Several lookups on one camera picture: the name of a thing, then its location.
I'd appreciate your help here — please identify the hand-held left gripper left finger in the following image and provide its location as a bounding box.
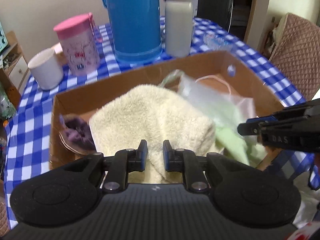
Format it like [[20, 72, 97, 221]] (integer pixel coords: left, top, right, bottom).
[[62, 139, 148, 193]]

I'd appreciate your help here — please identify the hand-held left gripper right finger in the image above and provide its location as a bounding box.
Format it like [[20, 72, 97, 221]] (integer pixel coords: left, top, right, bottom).
[[162, 139, 250, 193]]

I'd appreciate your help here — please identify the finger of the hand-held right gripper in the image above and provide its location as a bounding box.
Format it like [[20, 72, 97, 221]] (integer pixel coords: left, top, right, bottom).
[[237, 112, 313, 137], [246, 99, 320, 124]]

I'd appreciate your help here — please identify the green mask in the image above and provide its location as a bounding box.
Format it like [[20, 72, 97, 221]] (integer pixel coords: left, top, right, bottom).
[[160, 70, 267, 167]]

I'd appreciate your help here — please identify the pale yellow towel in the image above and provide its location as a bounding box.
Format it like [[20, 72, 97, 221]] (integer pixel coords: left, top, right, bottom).
[[89, 84, 224, 184]]

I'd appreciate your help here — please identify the shallow cardboard box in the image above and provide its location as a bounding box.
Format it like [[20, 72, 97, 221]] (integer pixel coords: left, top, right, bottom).
[[49, 51, 308, 170]]

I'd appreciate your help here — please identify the dark fuzzy cloth piece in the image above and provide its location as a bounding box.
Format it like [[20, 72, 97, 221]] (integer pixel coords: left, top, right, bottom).
[[59, 115, 97, 154]]

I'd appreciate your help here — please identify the red and white garment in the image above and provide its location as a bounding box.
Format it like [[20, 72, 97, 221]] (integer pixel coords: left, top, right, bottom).
[[287, 220, 320, 240]]

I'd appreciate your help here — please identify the blue white checkered tablecloth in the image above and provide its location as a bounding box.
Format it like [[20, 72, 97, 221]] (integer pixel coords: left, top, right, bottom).
[[4, 16, 320, 230]]

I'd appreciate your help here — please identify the white insulated bottle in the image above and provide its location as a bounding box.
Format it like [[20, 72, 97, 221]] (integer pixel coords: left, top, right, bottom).
[[162, 0, 195, 57]]

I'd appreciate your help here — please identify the pink lidded printed cup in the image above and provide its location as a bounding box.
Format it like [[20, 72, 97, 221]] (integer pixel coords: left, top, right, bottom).
[[53, 12, 101, 76]]

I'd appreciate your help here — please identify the white mug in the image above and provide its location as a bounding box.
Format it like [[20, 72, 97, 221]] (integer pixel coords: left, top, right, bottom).
[[27, 48, 64, 90]]

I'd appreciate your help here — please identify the blue thermos flask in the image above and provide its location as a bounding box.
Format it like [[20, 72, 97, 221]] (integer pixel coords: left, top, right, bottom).
[[97, 0, 163, 63]]

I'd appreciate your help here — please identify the wooden shelf unit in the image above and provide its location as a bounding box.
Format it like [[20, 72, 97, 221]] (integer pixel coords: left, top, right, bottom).
[[0, 31, 29, 103]]

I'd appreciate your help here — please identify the white cable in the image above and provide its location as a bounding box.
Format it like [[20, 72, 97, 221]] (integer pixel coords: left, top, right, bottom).
[[229, 0, 237, 30]]

